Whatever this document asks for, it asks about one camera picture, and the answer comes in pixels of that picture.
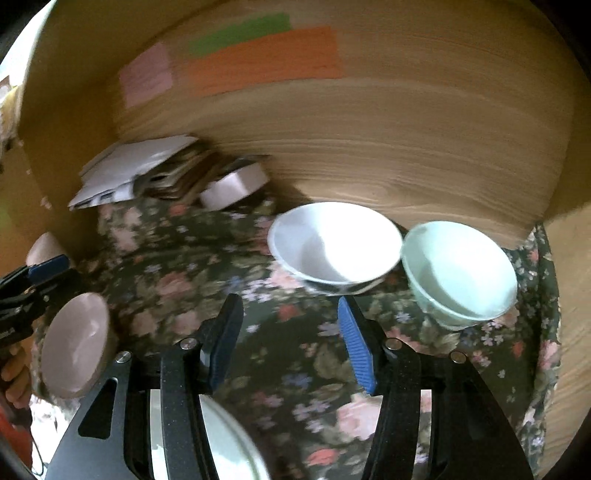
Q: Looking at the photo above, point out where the pink bowl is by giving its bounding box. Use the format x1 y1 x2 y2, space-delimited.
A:
41 292 118 399

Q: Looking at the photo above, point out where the mint green plate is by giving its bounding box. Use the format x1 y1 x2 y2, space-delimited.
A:
149 389 270 480

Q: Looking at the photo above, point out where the mint green bowl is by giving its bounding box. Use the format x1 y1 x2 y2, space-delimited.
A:
401 221 518 331

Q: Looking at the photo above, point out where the white bowl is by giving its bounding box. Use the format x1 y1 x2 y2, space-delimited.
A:
267 201 403 296

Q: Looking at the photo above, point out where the person's left hand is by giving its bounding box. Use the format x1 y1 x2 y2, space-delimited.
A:
1 344 32 409

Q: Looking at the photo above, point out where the pink mug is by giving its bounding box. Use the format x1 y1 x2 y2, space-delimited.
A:
26 232 71 266

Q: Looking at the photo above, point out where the floral green cloth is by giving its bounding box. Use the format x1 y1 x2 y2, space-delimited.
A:
27 197 565 480

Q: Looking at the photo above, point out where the stack of white papers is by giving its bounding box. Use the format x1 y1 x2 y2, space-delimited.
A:
68 134 211 210

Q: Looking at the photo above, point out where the small white box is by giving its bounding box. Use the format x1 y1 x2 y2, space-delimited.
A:
198 155 270 211

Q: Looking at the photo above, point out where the pink sticky note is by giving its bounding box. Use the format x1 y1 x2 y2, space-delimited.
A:
118 42 174 109

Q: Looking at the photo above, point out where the green sticky note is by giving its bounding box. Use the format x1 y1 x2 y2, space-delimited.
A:
188 12 293 58

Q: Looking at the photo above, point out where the orange sticky note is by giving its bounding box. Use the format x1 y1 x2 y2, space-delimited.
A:
186 26 345 97

